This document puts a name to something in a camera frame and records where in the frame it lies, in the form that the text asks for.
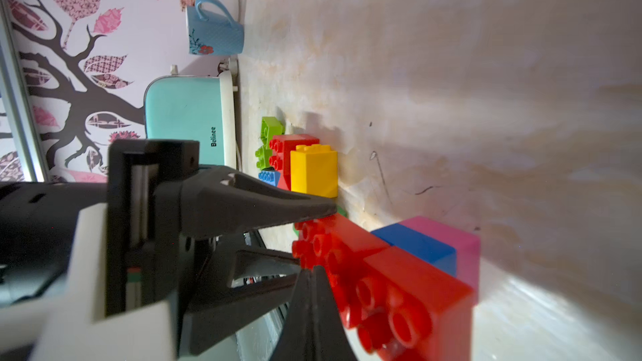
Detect red long brick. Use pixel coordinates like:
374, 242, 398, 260
292, 214, 474, 360

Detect lime square brick studs up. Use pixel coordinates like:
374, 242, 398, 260
255, 145, 273, 170

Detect upside-down lime square brick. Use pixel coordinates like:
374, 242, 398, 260
260, 116, 285, 148

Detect magenta square brick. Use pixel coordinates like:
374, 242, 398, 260
398, 215, 482, 304

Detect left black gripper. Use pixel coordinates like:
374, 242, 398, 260
105, 140, 337, 356

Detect aluminium frame rail left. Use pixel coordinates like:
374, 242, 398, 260
1, 0, 48, 182

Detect yellow square brick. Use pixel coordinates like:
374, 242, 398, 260
290, 144, 339, 198

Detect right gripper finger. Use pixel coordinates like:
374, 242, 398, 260
271, 267, 356, 361

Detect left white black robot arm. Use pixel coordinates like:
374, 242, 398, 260
1, 140, 337, 356

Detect green square brick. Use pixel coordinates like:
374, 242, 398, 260
293, 206, 348, 237

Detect dark blue square brick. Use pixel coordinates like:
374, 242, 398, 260
371, 223, 457, 277

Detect mint chrome toaster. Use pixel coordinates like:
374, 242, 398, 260
144, 70, 237, 168

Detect light blue long brick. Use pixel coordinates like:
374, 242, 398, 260
258, 169, 281, 187

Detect blue floral mug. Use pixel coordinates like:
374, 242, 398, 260
187, 0, 245, 56

